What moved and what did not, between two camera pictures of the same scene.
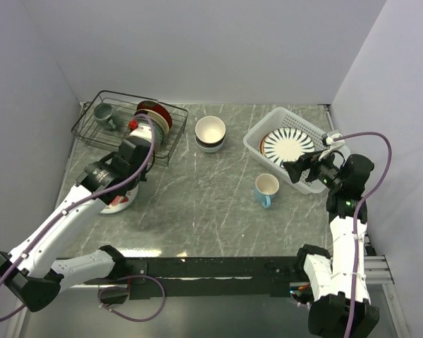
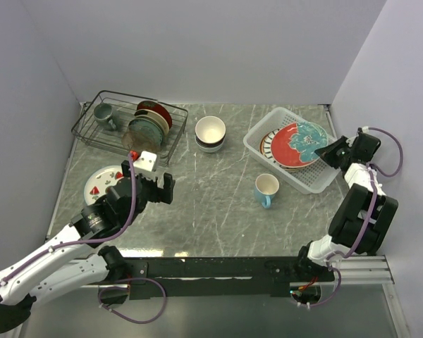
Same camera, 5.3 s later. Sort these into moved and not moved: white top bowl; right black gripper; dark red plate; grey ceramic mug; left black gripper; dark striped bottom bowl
Moved: left black gripper; right black gripper
Not moved: dark red plate; white top bowl; grey ceramic mug; dark striped bottom bowl
